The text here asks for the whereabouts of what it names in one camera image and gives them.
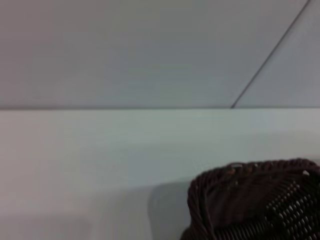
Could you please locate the dark brown woven basket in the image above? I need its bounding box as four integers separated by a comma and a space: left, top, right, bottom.
179, 157, 320, 240

